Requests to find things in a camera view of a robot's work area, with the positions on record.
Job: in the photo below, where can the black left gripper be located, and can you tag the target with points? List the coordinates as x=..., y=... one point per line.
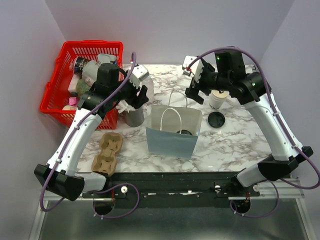
x=142, y=98

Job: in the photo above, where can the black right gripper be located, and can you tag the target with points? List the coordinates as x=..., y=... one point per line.
x=192, y=93

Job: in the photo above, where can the stack of white paper cups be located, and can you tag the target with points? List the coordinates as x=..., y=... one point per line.
x=217, y=98

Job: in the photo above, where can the black cup lid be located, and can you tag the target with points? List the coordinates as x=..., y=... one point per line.
x=184, y=132

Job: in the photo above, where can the light blue paper bag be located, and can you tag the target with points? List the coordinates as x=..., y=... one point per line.
x=162, y=125

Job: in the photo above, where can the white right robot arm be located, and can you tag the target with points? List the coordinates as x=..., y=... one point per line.
x=254, y=93

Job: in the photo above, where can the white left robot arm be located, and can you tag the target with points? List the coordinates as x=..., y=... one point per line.
x=113, y=84

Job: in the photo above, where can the clear water bottle blue cap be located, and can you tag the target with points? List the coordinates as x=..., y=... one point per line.
x=150, y=88

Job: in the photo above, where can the grey metal straw holder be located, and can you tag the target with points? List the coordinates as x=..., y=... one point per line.
x=134, y=118

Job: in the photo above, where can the brown cardboard cup carrier stack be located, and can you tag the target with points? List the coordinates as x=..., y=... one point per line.
x=105, y=161

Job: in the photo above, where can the white plastic pouch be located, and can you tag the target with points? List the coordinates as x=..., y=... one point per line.
x=90, y=72

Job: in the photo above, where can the green round sponge ball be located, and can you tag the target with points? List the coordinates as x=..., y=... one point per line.
x=82, y=87

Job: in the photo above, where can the dark printed can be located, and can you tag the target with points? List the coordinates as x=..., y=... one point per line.
x=79, y=64

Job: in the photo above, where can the red plastic shopping basket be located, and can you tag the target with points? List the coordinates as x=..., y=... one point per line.
x=60, y=95

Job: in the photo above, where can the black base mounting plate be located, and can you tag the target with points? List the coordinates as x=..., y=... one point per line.
x=172, y=190

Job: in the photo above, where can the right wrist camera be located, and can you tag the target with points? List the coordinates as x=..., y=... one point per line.
x=195, y=70

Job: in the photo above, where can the aluminium rail frame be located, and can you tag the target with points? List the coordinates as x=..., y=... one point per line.
x=288, y=188

